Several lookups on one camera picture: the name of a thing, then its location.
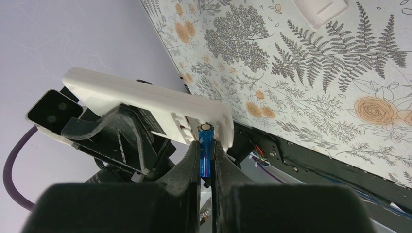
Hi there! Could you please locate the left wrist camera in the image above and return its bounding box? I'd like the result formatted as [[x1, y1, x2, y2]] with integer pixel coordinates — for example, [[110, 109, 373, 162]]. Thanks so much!
[[26, 89, 84, 140]]

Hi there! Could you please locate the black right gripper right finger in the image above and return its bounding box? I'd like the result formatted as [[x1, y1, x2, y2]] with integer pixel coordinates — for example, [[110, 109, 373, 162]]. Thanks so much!
[[210, 140, 375, 233]]

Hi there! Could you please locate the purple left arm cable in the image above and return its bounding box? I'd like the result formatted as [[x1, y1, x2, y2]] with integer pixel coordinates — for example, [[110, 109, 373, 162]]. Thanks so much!
[[2, 125, 39, 212]]

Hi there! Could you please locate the white battery cover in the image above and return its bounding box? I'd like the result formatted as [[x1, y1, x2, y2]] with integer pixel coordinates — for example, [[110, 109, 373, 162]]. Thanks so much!
[[293, 0, 349, 31]]

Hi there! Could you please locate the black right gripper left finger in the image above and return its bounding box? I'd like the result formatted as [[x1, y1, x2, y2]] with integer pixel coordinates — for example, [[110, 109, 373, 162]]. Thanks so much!
[[23, 141, 201, 233]]

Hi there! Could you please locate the floral table mat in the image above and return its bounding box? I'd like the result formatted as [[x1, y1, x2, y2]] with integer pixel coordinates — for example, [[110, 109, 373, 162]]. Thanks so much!
[[142, 0, 412, 187]]

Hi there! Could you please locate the blue AA battery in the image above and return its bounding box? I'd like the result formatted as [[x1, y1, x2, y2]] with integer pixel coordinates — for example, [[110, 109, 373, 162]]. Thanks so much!
[[198, 122, 214, 178]]

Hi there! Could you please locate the white remote control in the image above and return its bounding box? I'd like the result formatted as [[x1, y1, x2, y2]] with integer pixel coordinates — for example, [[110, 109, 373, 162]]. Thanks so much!
[[62, 67, 234, 151]]

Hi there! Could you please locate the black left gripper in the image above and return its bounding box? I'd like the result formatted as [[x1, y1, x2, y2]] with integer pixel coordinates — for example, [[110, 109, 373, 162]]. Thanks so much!
[[61, 104, 176, 183]]

